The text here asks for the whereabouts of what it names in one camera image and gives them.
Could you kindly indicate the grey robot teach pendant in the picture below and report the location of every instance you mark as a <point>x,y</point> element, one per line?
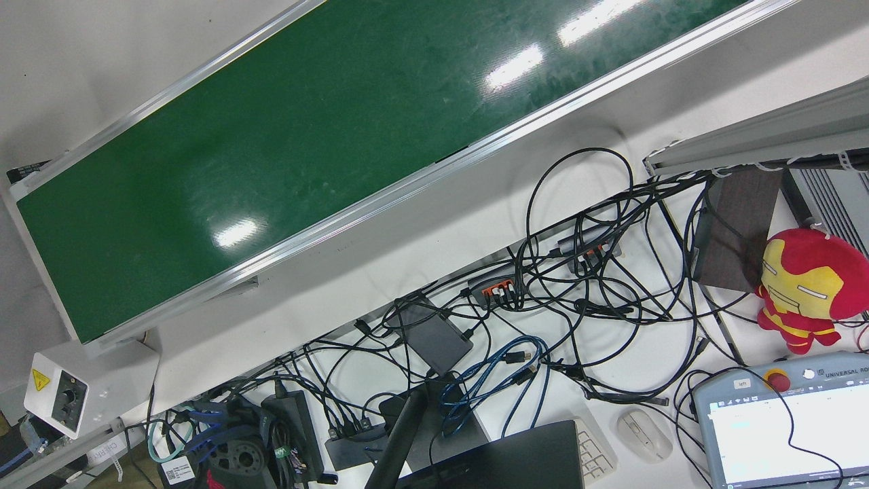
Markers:
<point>781,435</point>

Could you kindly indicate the grey monitor stand base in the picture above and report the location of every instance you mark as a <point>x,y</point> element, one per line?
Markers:
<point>468,428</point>

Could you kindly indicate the flat black power adapter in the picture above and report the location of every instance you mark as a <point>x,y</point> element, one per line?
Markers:
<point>431,336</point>

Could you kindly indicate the black power brick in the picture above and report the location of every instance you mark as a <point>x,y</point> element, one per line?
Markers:
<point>292,424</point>

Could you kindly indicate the white qr code label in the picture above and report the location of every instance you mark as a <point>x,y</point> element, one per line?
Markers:
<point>178,470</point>

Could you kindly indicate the black docking station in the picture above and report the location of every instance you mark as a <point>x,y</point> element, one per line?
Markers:
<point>353,448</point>

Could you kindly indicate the white computer mouse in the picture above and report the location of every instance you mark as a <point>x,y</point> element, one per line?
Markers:
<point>643,435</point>

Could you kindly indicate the brown wooden panel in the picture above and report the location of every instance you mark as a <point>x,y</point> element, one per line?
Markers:
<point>740,231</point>

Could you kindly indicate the black device red logo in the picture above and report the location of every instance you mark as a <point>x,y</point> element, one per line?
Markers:
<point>237,465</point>

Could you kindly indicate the usb hub orange ports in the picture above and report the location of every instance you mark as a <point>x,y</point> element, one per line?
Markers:
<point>499,282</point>

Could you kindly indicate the white keyboard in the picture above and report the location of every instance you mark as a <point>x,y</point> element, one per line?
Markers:
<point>594,455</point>

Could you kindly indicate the green conveyor belt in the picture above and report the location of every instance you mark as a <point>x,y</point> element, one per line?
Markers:
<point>305,136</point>

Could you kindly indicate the aluminium profile beam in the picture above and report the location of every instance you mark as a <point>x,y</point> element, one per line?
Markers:
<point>760,139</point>

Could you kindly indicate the red yellow plush toy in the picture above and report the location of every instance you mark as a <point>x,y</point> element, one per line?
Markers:
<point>808,272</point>

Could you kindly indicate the grey ribbed metal case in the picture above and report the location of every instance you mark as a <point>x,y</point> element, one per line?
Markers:
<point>838,200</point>

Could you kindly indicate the black monitor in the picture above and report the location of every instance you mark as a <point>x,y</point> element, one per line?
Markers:
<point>502,458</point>

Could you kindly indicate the grey usb hub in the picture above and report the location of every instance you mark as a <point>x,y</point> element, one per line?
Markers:
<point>590,244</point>

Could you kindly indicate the white conveyor control box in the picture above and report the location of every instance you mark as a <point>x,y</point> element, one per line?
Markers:
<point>102,380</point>

